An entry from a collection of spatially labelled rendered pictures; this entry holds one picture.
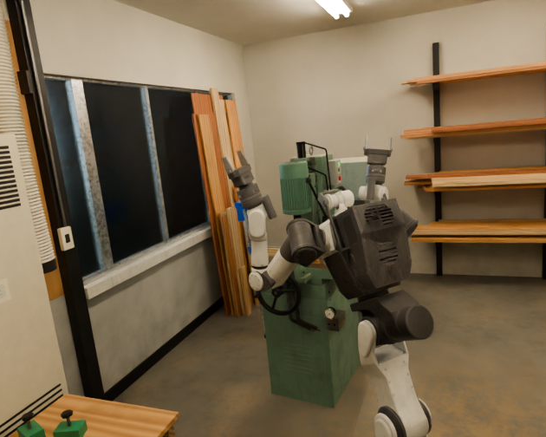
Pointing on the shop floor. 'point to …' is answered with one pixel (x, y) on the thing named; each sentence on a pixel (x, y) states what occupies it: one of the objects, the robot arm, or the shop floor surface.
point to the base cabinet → (311, 350)
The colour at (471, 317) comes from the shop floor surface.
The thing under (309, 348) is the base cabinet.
